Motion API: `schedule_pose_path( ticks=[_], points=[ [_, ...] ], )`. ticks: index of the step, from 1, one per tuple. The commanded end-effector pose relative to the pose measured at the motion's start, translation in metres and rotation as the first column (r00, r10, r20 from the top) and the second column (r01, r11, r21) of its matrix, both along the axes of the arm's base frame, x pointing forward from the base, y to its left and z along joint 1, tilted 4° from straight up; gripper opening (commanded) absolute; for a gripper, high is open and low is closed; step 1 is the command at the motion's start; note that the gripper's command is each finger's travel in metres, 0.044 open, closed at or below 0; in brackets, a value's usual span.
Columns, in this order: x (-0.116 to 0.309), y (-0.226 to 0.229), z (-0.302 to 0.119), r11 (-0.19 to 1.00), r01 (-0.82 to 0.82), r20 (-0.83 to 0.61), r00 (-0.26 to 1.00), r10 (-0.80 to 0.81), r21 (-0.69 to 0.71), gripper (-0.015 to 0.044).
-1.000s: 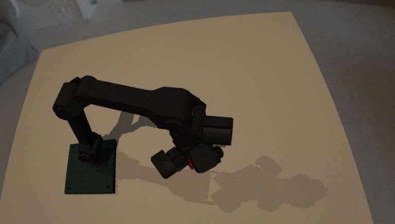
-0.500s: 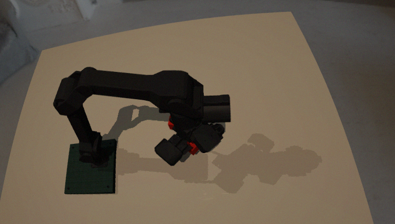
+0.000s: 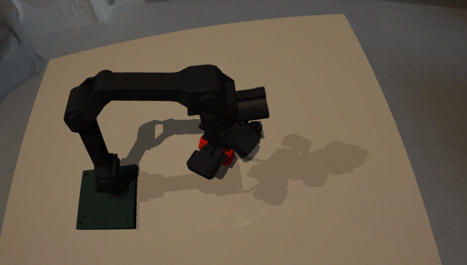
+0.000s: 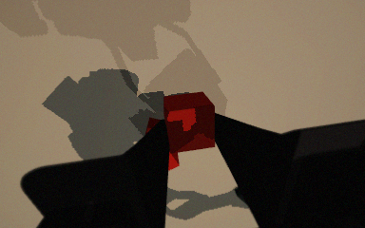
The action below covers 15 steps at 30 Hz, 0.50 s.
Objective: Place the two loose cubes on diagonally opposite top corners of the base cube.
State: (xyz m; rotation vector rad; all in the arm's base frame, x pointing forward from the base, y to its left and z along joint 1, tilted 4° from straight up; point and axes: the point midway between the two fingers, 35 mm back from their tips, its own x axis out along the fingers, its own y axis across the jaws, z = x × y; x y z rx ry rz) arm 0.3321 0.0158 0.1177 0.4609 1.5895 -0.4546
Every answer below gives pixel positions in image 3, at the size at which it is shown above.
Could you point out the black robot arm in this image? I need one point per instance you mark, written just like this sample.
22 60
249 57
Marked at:
203 89

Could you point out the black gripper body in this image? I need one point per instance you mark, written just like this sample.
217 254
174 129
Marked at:
207 164

